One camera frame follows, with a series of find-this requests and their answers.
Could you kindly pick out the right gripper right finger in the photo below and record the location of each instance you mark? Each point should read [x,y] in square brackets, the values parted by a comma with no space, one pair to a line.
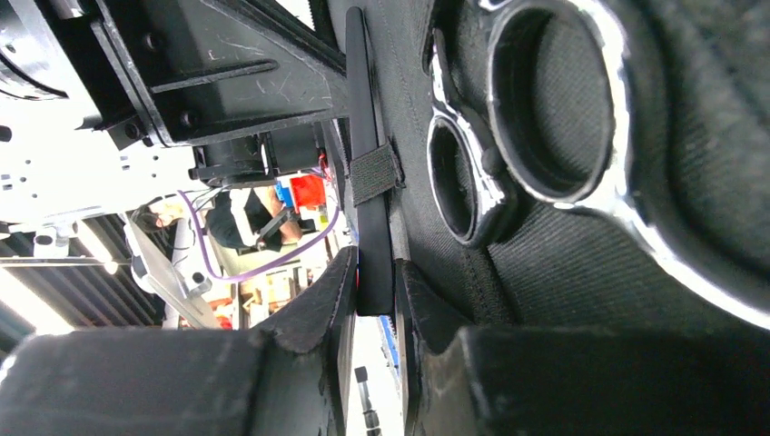
[463,379]

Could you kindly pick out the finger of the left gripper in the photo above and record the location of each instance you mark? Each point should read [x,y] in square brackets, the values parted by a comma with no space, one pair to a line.
[204,72]

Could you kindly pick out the silver scissors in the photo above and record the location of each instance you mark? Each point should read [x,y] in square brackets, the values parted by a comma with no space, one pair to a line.
[634,136]

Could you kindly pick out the black hair clip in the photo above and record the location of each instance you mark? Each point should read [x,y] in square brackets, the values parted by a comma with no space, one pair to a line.
[372,174]

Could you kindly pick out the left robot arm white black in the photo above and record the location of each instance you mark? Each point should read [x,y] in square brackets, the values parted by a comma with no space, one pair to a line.
[106,105]

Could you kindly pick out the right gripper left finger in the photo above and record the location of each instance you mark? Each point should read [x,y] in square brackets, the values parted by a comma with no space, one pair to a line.
[288,375]

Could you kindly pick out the black zip tool case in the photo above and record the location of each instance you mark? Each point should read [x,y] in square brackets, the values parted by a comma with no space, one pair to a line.
[431,138]

